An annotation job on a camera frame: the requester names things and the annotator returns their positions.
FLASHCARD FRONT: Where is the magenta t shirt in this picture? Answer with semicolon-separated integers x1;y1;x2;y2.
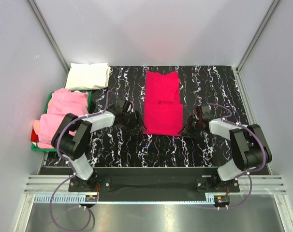
143;71;183;136

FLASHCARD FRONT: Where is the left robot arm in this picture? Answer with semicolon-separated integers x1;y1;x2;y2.
51;99;147;191

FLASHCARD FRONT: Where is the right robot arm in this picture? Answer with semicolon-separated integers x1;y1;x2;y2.
179;103;272;182

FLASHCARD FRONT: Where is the folded white t shirt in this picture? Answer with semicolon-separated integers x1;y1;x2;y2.
65;63;111;91

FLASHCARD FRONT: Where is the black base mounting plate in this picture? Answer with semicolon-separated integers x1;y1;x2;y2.
69;167;240;203

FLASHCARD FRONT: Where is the light pink t shirt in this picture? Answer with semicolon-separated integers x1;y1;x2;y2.
32;88;90;148

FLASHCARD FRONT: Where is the green plastic basket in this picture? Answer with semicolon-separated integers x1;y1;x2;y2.
31;91;93;153

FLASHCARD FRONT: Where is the red garment in basket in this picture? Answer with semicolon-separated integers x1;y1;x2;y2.
30;129;38;143

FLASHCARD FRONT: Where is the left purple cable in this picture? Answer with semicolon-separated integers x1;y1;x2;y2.
49;90;113;232

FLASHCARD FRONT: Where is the aluminium frame rail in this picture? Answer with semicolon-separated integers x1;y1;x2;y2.
24;175;286;205

